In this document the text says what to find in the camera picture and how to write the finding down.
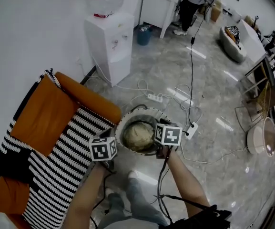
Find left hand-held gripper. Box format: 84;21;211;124
89;130;118;170

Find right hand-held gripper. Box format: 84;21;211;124
154;118;183;159

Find woven grey white laundry basket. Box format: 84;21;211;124
114;104;173;156

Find cream garment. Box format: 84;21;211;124
122;120;156;152

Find person's left forearm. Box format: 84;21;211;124
63;162;107;229

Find person's right forearm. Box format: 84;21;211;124
167;149;211;219

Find orange sofa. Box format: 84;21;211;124
0;68;122;229

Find black white patterned sofa cover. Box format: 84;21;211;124
0;68;115;229

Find person's grey trousers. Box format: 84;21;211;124
98;175;169;229

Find teal waste bin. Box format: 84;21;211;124
136;24;153;46

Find white water dispenser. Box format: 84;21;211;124
83;12;135;87

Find round white pink pod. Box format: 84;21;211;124
246;117;275;157

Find grey beanbag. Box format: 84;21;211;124
219;25;247;63

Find zebra striped cushion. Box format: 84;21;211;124
224;25;242;50

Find white sink cabinet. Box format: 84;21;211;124
139;0;188;39

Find white rectangular block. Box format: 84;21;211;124
239;19;266;64

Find cardboard box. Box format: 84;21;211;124
210;0;224;22

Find long black floor cable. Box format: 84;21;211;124
187;6;211;126

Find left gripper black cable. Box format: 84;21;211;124
89;166;116;229

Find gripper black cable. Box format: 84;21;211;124
89;166;116;229
155;149;176;225

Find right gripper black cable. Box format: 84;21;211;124
155;149;176;225

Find gold wire chair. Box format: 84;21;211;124
234;80;275;131

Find wooden frame chair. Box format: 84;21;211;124
242;60;271;97

